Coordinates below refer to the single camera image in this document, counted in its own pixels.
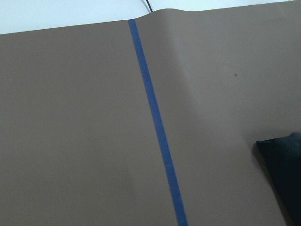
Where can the black graphic t-shirt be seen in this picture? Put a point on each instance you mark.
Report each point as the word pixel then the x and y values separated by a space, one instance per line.
pixel 282 157

